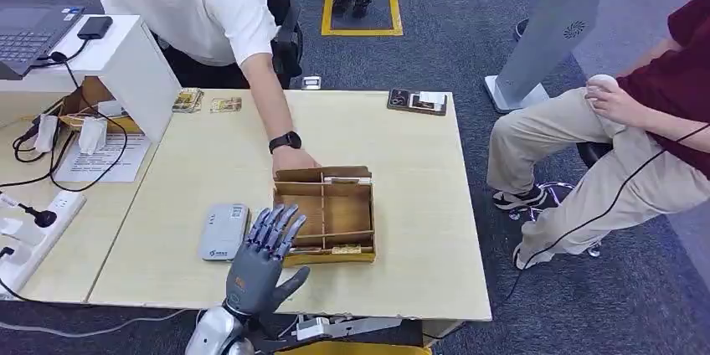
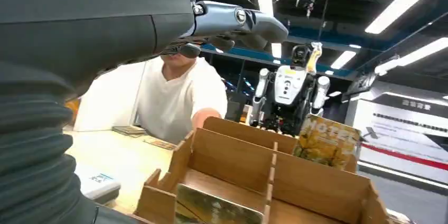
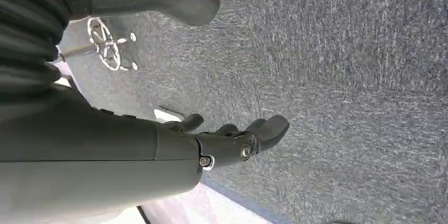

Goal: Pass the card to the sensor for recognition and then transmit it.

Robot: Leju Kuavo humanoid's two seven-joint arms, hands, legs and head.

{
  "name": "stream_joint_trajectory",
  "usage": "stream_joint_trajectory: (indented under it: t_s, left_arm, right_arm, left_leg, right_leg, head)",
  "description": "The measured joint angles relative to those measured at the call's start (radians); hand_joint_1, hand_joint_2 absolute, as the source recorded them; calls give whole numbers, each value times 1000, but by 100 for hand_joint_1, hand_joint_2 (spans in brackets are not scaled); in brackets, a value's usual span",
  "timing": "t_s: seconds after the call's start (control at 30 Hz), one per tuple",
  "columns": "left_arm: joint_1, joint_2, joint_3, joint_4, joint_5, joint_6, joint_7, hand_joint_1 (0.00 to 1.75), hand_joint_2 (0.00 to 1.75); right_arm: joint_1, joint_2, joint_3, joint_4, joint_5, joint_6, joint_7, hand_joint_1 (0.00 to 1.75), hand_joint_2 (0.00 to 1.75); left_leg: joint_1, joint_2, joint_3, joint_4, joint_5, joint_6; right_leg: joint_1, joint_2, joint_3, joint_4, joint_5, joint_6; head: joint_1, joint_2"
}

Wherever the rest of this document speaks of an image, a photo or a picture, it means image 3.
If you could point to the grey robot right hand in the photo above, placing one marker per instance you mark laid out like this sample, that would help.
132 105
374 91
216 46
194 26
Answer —
87 166

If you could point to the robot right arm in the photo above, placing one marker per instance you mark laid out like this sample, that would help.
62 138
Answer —
28 23

